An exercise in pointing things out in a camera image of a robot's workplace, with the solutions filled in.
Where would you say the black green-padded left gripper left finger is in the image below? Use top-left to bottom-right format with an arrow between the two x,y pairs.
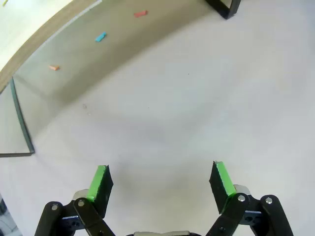
34,164 -> 117,236

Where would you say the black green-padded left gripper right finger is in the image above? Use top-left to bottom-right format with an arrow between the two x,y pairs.
203,160 -> 295,236

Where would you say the blue paper scrap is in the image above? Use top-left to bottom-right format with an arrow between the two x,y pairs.
94,31 -> 107,43

